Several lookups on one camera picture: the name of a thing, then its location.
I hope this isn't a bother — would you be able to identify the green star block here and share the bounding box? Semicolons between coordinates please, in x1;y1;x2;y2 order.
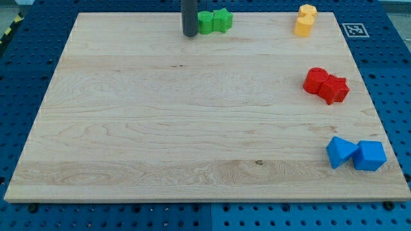
213;8;232;33

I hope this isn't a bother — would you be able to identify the green cylinder block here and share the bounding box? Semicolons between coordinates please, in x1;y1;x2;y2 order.
197;11;213;35

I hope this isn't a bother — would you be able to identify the red star block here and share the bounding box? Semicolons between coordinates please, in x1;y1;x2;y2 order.
317;74;349;105

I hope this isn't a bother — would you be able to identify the yellow heart block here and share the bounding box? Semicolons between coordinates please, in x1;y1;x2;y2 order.
293;15;315;37

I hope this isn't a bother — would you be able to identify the light wooden board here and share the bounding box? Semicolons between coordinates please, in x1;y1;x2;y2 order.
4;12;410;203

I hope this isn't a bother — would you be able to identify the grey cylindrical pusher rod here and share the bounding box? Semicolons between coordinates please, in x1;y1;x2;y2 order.
180;0;198;37

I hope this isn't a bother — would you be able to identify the red cylinder block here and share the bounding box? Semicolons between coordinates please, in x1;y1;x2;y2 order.
303;67;329;94

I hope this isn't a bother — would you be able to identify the blue triangle block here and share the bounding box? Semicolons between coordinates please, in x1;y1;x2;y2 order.
326;136;359;169

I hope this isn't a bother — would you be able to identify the yellow hexagon block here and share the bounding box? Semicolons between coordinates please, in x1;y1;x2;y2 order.
298;4;318;18

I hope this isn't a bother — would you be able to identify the blue cube block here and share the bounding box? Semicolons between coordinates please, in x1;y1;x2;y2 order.
353;141;387;171

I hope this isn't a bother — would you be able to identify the white fiducial marker tag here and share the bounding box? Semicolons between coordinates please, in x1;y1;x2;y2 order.
342;22;369;38

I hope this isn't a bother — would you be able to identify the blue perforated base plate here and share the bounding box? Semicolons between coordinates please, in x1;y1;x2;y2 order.
1;0;410;230

